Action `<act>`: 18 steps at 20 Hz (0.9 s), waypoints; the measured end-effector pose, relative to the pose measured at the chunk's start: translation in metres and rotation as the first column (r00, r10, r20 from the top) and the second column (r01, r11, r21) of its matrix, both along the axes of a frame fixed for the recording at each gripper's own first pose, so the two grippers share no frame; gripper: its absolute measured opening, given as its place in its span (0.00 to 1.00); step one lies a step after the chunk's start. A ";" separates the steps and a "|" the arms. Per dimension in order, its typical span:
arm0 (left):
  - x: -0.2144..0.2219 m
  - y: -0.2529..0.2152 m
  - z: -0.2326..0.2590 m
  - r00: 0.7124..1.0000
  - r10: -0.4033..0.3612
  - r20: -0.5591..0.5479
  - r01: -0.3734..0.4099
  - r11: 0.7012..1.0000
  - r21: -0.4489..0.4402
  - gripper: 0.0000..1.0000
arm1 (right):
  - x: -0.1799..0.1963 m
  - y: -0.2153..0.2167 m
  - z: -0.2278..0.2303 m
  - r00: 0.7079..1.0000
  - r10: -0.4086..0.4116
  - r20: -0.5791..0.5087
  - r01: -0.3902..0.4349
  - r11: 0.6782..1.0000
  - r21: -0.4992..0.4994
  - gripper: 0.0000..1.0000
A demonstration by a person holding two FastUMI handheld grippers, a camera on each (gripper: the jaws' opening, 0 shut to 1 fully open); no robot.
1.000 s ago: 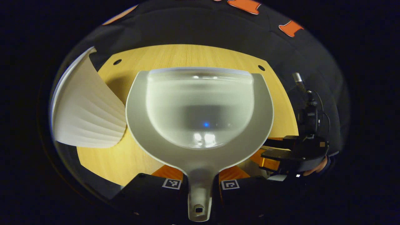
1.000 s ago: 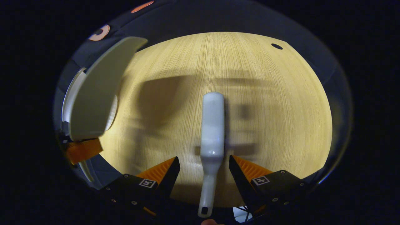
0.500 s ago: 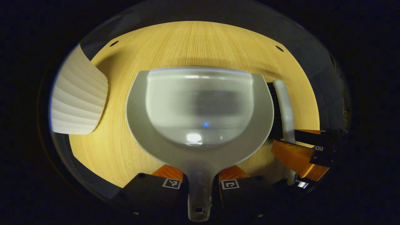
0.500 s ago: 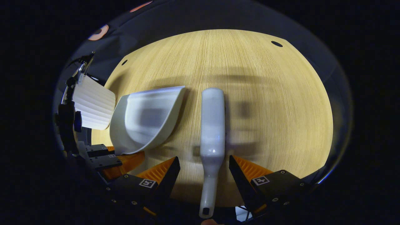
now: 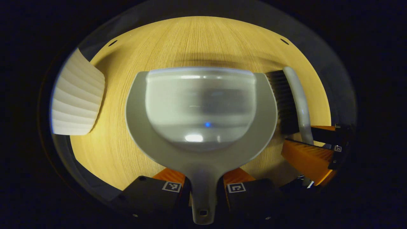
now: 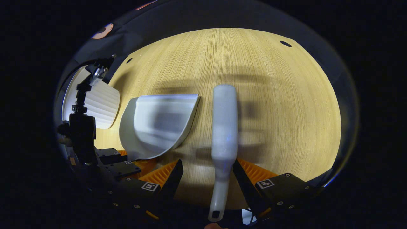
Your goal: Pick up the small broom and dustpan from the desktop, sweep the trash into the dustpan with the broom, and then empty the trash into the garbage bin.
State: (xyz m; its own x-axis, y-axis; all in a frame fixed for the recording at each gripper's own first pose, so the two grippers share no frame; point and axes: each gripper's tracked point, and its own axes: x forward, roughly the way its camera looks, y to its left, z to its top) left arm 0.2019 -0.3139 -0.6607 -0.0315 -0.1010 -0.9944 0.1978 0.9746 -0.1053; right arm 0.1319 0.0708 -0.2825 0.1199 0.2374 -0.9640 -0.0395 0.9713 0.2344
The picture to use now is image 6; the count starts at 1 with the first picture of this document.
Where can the small white broom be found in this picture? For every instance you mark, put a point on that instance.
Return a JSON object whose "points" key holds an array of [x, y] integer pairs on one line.
{"points": [[224, 127]]}

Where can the white ribbed garbage bin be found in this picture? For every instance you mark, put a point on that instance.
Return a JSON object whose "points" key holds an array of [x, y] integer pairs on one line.
{"points": [[101, 105]]}

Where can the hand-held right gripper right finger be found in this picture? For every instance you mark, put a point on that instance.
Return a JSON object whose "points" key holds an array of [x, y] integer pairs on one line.
{"points": [[244, 187]]}

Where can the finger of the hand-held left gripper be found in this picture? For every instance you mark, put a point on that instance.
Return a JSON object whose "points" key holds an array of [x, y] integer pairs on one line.
{"points": [[119, 168], [108, 155]]}

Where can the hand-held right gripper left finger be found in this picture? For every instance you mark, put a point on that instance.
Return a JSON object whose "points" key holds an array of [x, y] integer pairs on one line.
{"points": [[174, 183]]}

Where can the white plastic dustpan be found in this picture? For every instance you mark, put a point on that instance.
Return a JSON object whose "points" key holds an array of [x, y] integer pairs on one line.
{"points": [[159, 124]]}

